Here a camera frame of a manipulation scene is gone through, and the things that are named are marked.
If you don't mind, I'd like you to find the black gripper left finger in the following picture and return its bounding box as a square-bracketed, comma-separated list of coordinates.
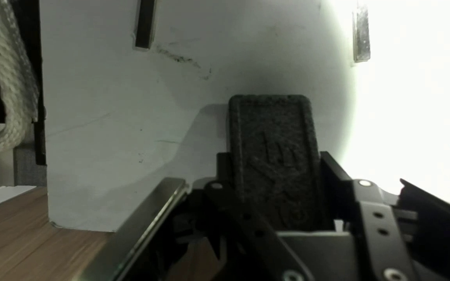
[184, 149, 313, 281]

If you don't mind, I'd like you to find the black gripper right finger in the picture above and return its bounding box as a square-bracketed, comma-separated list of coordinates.
[317, 149, 417, 281]

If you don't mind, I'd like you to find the black foam whiteboard eraser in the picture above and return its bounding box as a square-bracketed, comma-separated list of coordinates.
[227, 93, 327, 233]

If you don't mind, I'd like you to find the large white box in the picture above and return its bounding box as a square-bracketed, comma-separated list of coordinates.
[38, 0, 450, 233]

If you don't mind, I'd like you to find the metal strip on box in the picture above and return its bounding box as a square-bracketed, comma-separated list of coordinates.
[352, 0, 373, 63]

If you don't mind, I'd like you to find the black strip on box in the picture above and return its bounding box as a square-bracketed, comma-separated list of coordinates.
[134, 0, 156, 49]

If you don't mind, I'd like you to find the metal wrist mount bar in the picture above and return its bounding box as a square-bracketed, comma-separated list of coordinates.
[397, 176, 450, 224]
[75, 176, 191, 281]

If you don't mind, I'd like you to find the white braided cable sleeve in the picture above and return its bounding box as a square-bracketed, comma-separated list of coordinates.
[0, 0, 42, 155]

